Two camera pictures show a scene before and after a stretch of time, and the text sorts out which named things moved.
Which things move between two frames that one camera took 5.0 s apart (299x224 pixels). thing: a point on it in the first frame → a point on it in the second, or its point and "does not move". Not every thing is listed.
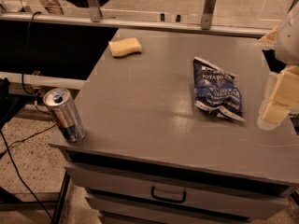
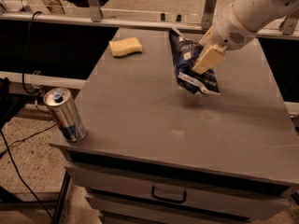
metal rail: [168, 25] does not move
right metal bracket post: [206, 16] does not move
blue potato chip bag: [217, 91] → [184, 52]
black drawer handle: [168, 199] does not move
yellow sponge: [124, 47] does not move
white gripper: [288, 42] → [227, 32]
